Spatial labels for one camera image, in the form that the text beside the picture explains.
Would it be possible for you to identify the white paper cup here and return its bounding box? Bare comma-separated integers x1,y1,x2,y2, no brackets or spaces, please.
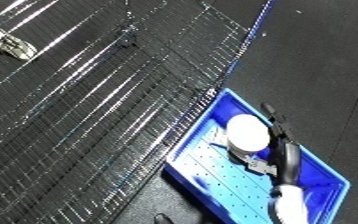
223,113,274,155

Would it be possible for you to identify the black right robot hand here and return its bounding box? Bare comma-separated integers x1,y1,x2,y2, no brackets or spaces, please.
242,102,306,186

